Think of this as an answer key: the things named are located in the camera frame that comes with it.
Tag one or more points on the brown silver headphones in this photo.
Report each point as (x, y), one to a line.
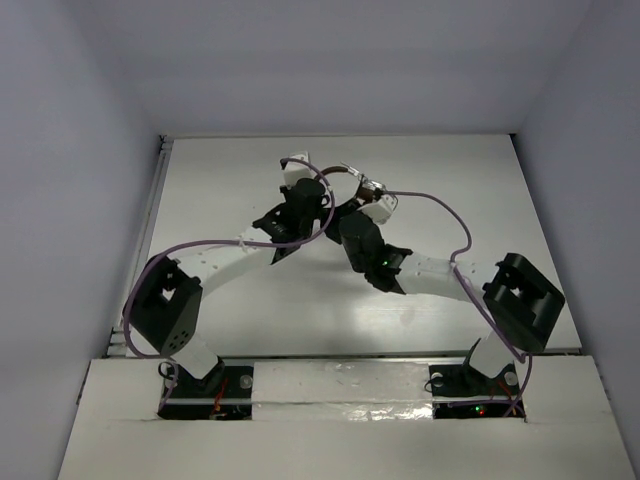
(367, 191)

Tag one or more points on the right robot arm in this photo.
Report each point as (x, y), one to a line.
(520, 304)

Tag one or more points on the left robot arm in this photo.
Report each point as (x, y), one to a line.
(164, 306)

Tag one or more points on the white foil taped panel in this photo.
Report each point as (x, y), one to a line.
(360, 391)

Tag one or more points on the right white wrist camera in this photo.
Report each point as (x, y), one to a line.
(381, 210)

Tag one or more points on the left side aluminium rail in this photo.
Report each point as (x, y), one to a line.
(116, 346)

